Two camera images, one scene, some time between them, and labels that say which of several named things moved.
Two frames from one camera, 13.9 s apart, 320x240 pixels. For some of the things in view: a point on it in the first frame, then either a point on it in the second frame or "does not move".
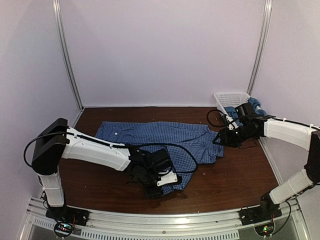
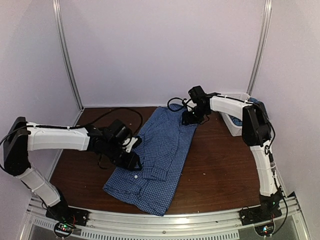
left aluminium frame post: (60, 26) does not move
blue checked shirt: (188, 145) → (162, 152)
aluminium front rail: (218, 224) does not move
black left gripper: (150, 193) → (130, 163)
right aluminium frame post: (260, 52) does not move
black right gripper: (227, 139) → (189, 120)
